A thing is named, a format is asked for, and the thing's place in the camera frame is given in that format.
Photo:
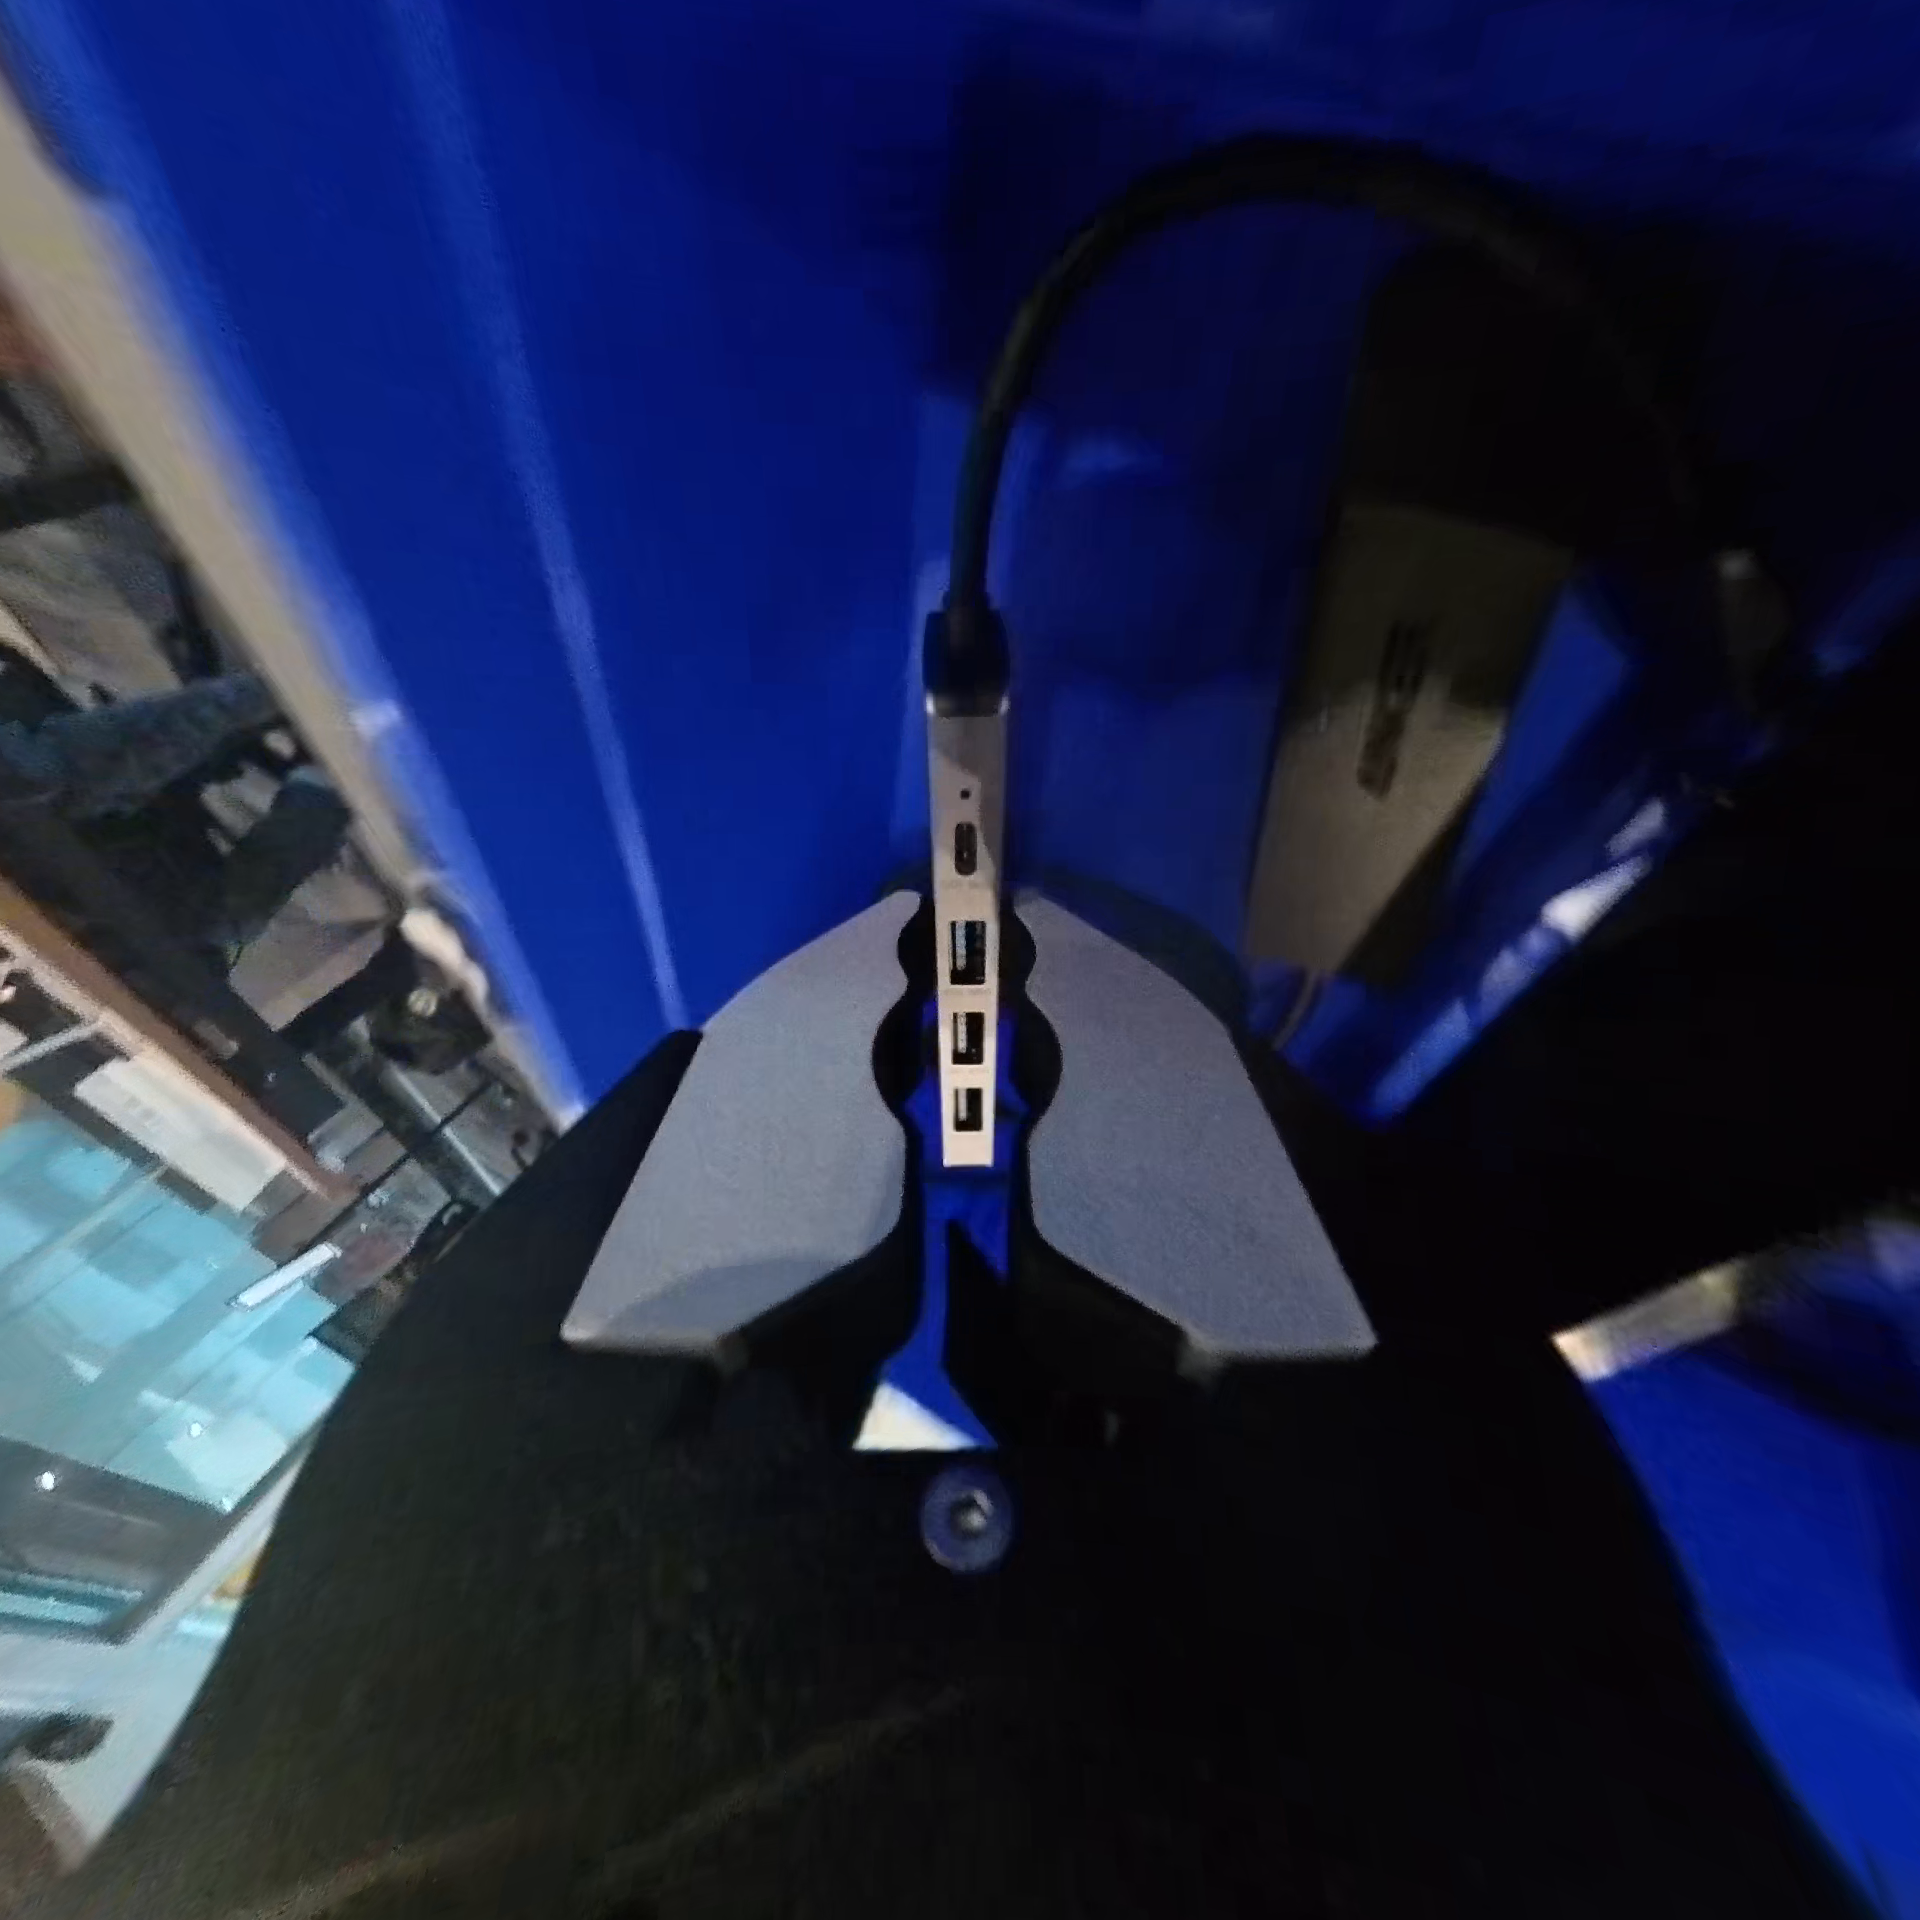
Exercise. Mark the blue plastic bin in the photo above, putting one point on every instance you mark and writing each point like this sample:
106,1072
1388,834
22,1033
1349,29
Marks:
750,376

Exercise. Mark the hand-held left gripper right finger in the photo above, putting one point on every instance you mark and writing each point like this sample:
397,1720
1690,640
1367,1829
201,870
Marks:
1184,1170

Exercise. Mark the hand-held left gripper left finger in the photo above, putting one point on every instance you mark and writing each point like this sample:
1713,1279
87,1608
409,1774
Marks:
750,1170

